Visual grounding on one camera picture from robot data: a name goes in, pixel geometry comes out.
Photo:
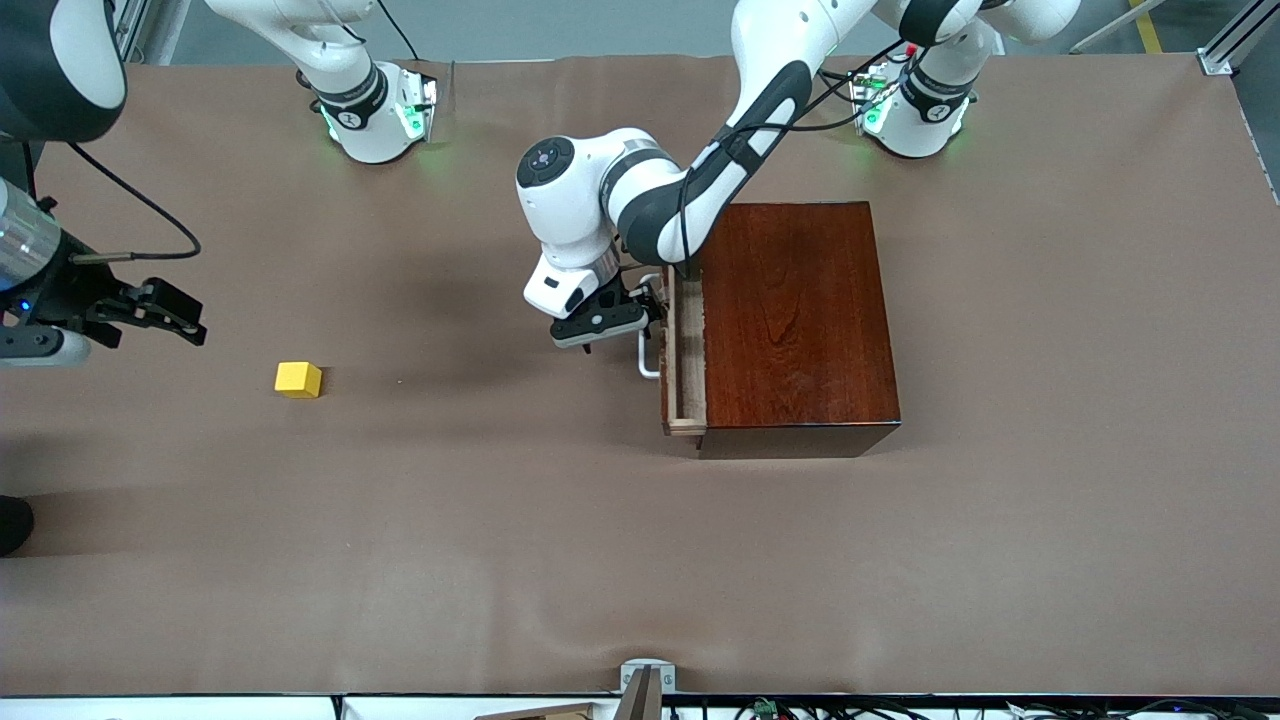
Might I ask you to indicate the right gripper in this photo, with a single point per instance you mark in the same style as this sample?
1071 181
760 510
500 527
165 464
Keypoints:
62 291

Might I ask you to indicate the dark brown wooden cabinet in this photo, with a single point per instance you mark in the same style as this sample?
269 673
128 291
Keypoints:
800 320

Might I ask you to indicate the grey metal camera bracket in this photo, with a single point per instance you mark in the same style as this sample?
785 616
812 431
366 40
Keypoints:
648 690

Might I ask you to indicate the brown wooden board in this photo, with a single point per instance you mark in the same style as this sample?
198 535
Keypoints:
540 713

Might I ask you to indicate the yellow block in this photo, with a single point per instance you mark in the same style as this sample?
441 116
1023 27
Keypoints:
298 378

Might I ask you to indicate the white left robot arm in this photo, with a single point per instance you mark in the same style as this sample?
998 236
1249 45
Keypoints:
570 200

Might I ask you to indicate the aluminium frame profile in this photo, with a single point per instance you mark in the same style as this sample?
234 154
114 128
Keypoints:
1215 62
125 25

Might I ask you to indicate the black round object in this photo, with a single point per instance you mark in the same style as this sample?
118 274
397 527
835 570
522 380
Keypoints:
12 525

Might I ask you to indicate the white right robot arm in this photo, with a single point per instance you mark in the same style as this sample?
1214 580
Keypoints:
360 110

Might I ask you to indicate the brown table cover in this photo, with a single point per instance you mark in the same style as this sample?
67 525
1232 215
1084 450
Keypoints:
500 550

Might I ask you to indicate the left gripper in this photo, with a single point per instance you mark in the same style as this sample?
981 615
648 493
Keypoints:
629 294

